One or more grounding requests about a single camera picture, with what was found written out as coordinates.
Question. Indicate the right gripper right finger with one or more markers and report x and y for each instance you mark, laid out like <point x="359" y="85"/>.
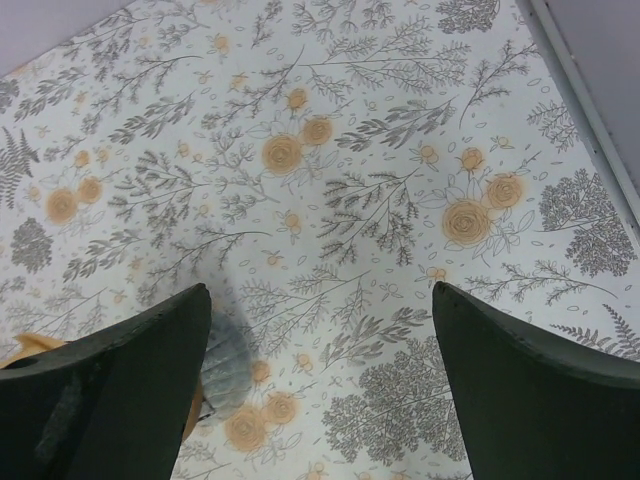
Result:
<point x="531" y="404"/>

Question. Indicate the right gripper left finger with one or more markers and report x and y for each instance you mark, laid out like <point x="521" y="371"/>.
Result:
<point x="111" y="405"/>

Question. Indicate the brown paper coffee filter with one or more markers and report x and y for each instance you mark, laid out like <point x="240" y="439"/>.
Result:
<point x="32" y="344"/>

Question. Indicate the grey glass coffee server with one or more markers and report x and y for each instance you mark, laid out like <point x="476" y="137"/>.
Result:
<point x="226" y="374"/>

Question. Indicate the round wooden dripper base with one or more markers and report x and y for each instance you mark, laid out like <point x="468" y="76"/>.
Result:
<point x="194" y="412"/>

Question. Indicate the right aluminium frame post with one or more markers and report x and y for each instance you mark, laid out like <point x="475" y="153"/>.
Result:
<point x="592" y="51"/>

